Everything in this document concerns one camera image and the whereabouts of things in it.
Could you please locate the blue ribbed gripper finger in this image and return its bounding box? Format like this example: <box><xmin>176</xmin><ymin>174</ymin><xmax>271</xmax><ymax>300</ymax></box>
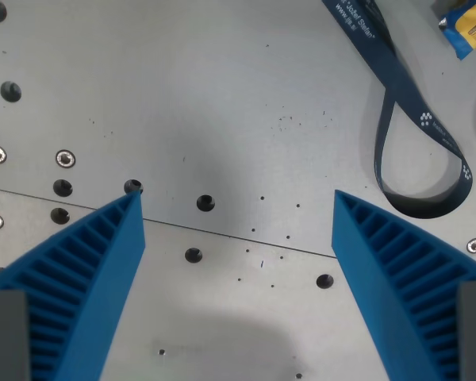
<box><xmin>331</xmin><ymin>189</ymin><xmax>476</xmax><ymax>381</ymax></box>
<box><xmin>0</xmin><ymin>191</ymin><xmax>147</xmax><ymax>381</ymax></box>

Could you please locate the blue yellow snack wrapper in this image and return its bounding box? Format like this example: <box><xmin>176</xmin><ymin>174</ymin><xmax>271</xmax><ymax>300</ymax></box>
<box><xmin>438</xmin><ymin>0</ymin><xmax>476</xmax><ymax>62</ymax></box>

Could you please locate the dark blue printed lanyard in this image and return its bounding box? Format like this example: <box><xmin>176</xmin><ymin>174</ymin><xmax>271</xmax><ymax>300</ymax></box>
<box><xmin>321</xmin><ymin>0</ymin><xmax>474</xmax><ymax>220</ymax></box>

